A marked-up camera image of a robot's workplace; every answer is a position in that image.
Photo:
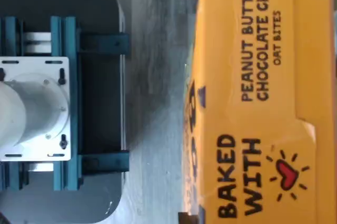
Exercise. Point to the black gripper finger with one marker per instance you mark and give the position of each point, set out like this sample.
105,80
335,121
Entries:
188,219

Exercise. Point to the orange Bobo's peanut butter box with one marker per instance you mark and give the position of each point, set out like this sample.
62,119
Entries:
263,103

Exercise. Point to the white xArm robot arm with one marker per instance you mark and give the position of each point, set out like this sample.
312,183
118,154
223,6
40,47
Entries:
26,113

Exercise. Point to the black mobile base platform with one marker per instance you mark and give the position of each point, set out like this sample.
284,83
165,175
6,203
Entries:
100,103

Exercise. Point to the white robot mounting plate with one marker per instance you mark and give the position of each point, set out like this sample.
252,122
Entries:
34,63

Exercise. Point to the teal aluminium frame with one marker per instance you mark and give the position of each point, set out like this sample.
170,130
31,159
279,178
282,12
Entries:
68,37

